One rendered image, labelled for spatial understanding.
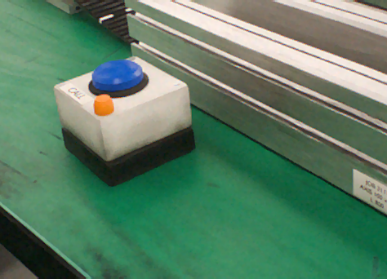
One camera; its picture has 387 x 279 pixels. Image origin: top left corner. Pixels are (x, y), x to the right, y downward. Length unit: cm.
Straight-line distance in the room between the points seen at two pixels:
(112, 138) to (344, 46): 19
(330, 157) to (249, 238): 8
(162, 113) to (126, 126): 3
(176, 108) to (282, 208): 11
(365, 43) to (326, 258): 17
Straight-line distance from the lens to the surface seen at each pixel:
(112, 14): 83
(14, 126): 67
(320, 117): 52
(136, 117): 54
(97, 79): 56
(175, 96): 55
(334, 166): 53
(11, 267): 142
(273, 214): 51
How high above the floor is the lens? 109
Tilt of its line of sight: 28 degrees down
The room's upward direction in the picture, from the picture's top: 9 degrees counter-clockwise
